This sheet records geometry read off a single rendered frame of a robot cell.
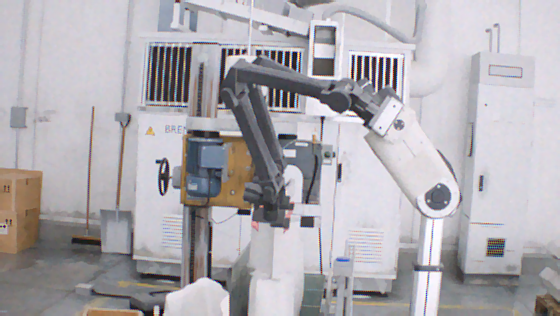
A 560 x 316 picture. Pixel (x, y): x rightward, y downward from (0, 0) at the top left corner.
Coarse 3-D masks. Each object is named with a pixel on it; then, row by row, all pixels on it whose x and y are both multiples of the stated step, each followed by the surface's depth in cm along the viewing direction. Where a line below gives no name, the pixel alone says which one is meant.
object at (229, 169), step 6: (228, 144) 314; (228, 150) 314; (234, 150) 325; (228, 156) 315; (234, 156) 327; (228, 162) 316; (234, 162) 327; (228, 168) 316; (234, 168) 328; (216, 174) 310; (222, 174) 309; (228, 174) 316; (234, 174) 329; (222, 180) 309; (228, 180) 319
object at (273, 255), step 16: (256, 240) 291; (272, 240) 279; (288, 240) 289; (256, 256) 291; (272, 256) 278; (288, 256) 290; (256, 272) 289; (272, 272) 278; (288, 272) 291; (256, 288) 283; (272, 288) 283; (288, 288) 287; (256, 304) 282; (272, 304) 282; (288, 304) 287
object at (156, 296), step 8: (136, 296) 479; (144, 296) 479; (152, 296) 481; (160, 296) 483; (136, 304) 474; (144, 304) 468; (152, 304) 471; (160, 304) 475; (144, 312) 468; (152, 312) 471; (160, 312) 475
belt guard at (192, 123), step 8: (192, 120) 308; (200, 120) 307; (208, 120) 307; (216, 120) 308; (224, 120) 310; (232, 120) 313; (192, 128) 308; (200, 128) 307; (208, 128) 307; (216, 128) 308; (224, 128) 311; (232, 128) 313; (280, 128) 326; (288, 128) 329; (296, 128) 332
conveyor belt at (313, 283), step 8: (304, 280) 485; (312, 280) 485; (320, 280) 487; (304, 288) 460; (312, 288) 462; (320, 288) 463; (304, 296) 439; (312, 296) 440; (320, 296) 441; (304, 304) 419; (312, 304) 420; (320, 304) 421; (304, 312) 401; (312, 312) 402
